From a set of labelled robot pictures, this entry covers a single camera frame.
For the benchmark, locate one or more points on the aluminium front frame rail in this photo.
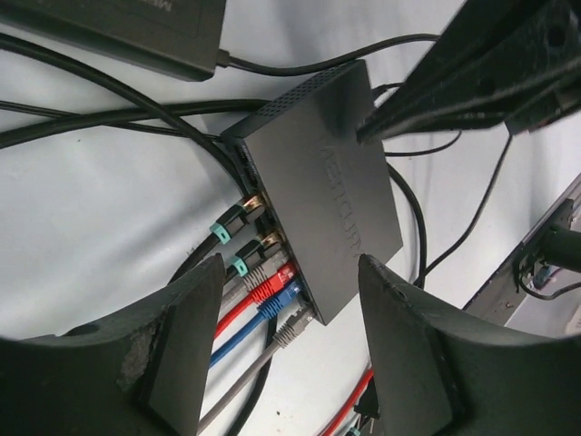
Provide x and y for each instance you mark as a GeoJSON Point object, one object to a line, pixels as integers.
{"type": "Point", "coordinates": [543, 269]}

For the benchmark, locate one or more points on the black network switch box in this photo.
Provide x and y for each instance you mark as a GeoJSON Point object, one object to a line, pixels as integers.
{"type": "Point", "coordinates": [329, 196]}

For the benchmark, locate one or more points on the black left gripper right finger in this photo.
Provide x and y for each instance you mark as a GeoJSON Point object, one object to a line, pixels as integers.
{"type": "Point", "coordinates": [441, 371]}

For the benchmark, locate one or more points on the black power adapter brick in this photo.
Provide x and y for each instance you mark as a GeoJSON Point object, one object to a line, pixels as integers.
{"type": "Point", "coordinates": [176, 38]}

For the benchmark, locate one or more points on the black cable teal boot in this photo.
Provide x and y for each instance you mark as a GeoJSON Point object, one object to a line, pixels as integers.
{"type": "Point", "coordinates": [233, 220]}

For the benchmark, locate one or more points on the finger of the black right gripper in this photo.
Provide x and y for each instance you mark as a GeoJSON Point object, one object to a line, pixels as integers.
{"type": "Point", "coordinates": [515, 63]}

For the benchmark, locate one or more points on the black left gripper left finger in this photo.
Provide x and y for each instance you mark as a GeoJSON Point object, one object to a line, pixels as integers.
{"type": "Point", "coordinates": [139, 371]}

